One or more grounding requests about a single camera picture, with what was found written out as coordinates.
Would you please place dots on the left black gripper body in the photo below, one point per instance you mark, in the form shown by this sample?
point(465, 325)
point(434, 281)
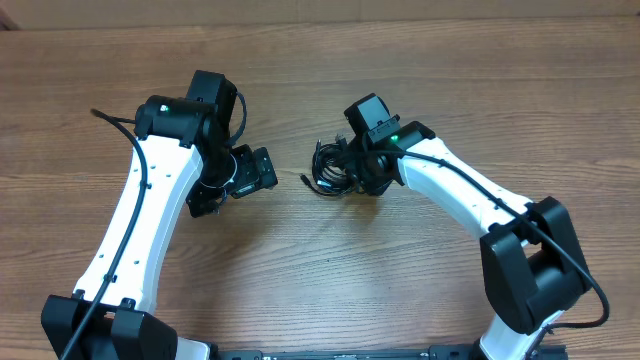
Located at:
point(236, 175)

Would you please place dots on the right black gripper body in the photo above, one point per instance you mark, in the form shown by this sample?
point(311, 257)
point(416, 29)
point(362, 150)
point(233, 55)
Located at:
point(374, 183)

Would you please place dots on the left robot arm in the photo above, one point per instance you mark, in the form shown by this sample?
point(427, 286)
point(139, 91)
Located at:
point(184, 155)

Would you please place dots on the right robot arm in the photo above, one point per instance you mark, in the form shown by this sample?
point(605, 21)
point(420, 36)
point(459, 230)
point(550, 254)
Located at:
point(533, 267)

